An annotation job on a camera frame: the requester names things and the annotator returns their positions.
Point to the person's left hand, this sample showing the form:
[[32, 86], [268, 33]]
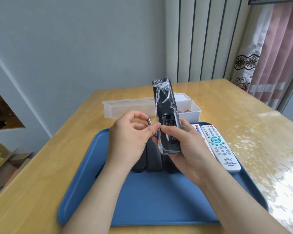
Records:
[[125, 141]]

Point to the person's right hand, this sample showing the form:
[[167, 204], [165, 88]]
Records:
[[190, 155]]

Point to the person's right thumb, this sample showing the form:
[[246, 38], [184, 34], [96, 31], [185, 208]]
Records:
[[172, 131]]

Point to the person's left thumb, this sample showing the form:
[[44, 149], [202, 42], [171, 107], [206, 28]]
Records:
[[151, 131]]

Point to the blue battery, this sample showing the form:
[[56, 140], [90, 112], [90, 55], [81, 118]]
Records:
[[149, 122]]

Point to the plastic-wrapped black remote control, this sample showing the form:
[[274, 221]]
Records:
[[165, 104]]

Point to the person's left forearm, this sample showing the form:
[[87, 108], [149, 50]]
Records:
[[100, 199]]

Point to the person's right forearm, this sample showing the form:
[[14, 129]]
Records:
[[236, 207]]

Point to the red battery pack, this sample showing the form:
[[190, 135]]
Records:
[[185, 111]]

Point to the white remote, coloured buttons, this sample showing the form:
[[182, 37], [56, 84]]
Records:
[[197, 131]]

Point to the clear plastic storage box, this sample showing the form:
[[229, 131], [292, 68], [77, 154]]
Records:
[[189, 107]]

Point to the clear plastic box lid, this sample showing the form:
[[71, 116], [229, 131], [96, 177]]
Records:
[[127, 108]]

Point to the white remote, teal buttons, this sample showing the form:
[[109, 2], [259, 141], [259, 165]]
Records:
[[221, 146]]

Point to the blue plastic tray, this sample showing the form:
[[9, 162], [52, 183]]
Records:
[[151, 197]]

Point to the white ribbed radiator panel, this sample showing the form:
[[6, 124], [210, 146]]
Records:
[[205, 38]]

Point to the pink and white curtain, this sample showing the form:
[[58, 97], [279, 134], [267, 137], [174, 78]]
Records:
[[268, 51]]

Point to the brown cardboard box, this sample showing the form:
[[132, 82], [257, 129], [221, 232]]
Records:
[[7, 170]]

